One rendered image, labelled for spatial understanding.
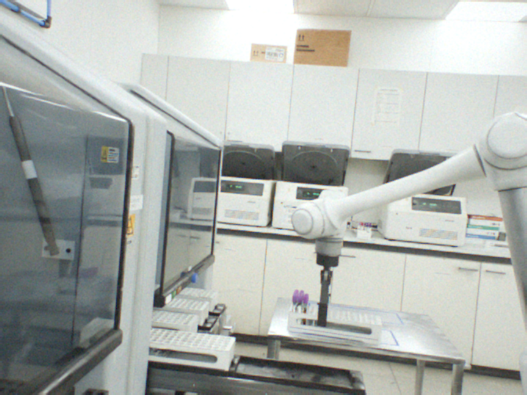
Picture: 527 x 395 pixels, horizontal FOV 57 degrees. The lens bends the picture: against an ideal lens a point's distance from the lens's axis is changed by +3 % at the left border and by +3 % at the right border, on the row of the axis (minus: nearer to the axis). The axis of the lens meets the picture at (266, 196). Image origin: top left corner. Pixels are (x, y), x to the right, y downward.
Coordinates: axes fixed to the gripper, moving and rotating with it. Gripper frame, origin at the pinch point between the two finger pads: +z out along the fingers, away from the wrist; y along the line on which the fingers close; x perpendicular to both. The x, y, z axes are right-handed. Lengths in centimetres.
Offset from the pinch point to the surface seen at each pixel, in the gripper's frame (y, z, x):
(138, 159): -62, -46, 40
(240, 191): 193, -29, 74
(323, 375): -30.7, 7.1, -2.1
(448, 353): -3.2, 5.6, -39.1
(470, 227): 243, -14, -104
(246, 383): -41.1, 7.6, 16.6
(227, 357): -39.5, 2.6, 22.3
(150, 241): -50, -27, 41
